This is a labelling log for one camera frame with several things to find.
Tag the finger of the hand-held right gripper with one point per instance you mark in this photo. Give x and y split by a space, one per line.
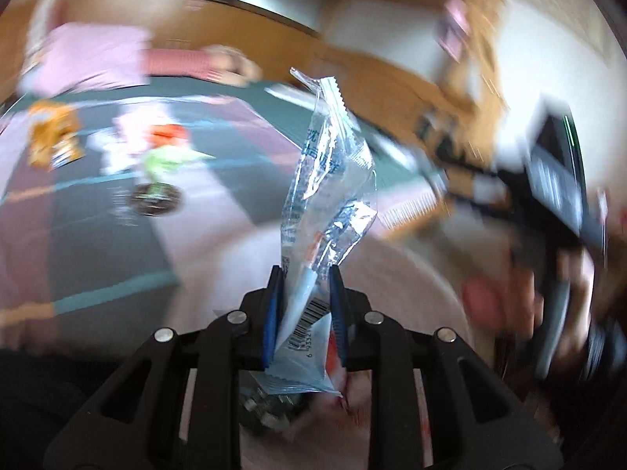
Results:
433 132
470 191

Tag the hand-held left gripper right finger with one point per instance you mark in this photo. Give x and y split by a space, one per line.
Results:
338 313

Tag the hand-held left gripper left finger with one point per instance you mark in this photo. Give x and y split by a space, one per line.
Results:
272 313

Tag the clear blue plastic wrapper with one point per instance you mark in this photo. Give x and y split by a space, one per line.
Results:
328 176

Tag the light green packet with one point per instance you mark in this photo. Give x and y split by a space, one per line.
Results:
166 161

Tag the small orange packet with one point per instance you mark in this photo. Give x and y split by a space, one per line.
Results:
169 134

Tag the pink wrapper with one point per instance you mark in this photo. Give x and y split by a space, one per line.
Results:
132 129

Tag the orange yellow snack bag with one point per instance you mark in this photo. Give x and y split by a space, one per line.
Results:
51 132

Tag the person's right hand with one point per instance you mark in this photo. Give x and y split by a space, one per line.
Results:
490 301

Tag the pink hanging cloth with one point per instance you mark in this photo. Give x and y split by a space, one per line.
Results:
460 24

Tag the white framed board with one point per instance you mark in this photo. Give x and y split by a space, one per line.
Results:
284 94

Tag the pink grey plaid sheet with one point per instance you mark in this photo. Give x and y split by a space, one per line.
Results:
98 235

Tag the striped shirt plush doll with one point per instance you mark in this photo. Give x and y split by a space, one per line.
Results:
196 61

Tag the pink pillow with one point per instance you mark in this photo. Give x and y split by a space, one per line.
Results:
93 58

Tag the wooden bunk bed frame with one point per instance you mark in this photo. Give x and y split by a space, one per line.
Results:
416 68

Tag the wooden wall cabinet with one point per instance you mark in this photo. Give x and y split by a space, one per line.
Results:
294 44

